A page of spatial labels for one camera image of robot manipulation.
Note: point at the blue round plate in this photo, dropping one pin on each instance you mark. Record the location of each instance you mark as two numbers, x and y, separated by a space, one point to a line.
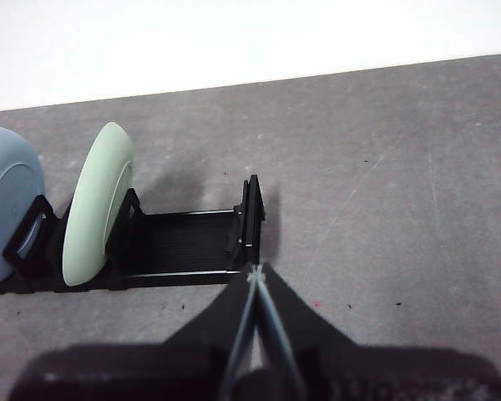
8 200

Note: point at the black plastic plate rack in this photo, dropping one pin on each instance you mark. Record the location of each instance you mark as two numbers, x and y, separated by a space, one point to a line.
183 246

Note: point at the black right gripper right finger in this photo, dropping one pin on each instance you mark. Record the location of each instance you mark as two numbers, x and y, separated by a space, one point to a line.
380 376

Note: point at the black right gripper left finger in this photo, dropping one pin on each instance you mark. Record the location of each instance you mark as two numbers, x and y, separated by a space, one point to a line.
150 372

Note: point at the pale green round plate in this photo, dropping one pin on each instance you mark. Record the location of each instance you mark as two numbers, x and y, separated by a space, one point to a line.
96 209

